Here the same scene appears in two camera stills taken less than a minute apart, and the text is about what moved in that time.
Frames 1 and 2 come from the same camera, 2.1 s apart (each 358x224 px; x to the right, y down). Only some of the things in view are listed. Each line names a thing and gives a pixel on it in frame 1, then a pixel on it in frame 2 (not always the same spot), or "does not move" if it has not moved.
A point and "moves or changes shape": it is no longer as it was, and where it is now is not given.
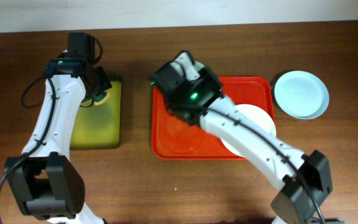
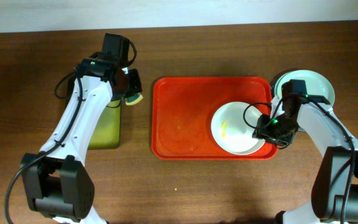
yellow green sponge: x=100 y=98 moves or changes shape
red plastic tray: x=174 y=137 does not move
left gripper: x=103 y=84 -> x=134 y=83
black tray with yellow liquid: x=98 y=127 does not move
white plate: x=255 y=116 moves or changes shape
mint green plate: x=199 y=64 -> x=316 y=83
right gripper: x=213 y=84 -> x=263 y=129
